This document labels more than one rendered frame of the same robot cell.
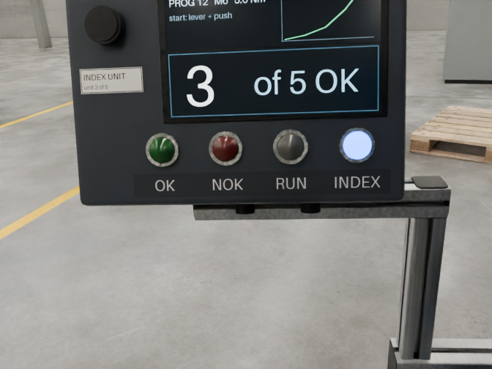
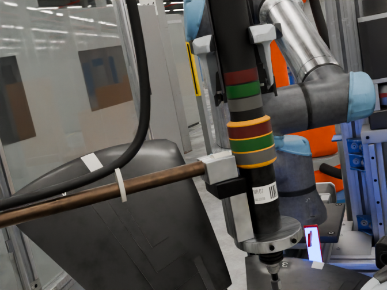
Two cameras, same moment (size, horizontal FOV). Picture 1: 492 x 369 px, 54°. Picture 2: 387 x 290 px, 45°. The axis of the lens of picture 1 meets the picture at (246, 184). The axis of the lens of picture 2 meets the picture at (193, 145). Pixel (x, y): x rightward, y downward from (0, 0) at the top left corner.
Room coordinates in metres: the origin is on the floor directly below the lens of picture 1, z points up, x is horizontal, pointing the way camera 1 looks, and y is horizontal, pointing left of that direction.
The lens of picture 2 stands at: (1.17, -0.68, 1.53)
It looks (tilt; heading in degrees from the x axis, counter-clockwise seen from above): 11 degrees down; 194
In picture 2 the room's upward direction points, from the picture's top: 11 degrees counter-clockwise
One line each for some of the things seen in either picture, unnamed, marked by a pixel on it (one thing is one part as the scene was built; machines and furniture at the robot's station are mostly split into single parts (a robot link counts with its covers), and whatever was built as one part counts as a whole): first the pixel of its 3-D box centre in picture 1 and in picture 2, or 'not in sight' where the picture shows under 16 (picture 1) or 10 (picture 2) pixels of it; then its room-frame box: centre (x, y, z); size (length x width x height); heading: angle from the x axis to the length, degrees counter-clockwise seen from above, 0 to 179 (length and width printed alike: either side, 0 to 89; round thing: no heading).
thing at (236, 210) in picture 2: not in sight; (251, 196); (0.72, -0.74, 1.37); 0.09 x 0.07 x 0.10; 119
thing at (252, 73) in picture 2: not in sight; (240, 75); (0.72, -0.73, 1.50); 0.03 x 0.03 x 0.01
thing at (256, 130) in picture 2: not in sight; (249, 127); (0.72, -0.73, 1.44); 0.04 x 0.04 x 0.01
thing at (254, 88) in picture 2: not in sight; (242, 88); (0.72, -0.73, 1.48); 0.03 x 0.03 x 0.01
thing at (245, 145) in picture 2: not in sight; (251, 140); (0.72, -0.73, 1.43); 0.04 x 0.04 x 0.01
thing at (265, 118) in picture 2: not in sight; (251, 140); (0.72, -0.73, 1.43); 0.04 x 0.04 x 0.05
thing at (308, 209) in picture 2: not in sight; (295, 201); (-0.05, -0.74, 1.09); 0.15 x 0.15 x 0.10
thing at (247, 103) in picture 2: not in sight; (245, 102); (0.72, -0.73, 1.47); 0.03 x 0.03 x 0.01
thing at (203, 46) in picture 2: not in sight; (211, 66); (0.70, -0.76, 1.51); 0.09 x 0.03 x 0.06; 176
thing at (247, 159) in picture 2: not in sight; (253, 153); (0.72, -0.73, 1.42); 0.04 x 0.04 x 0.01
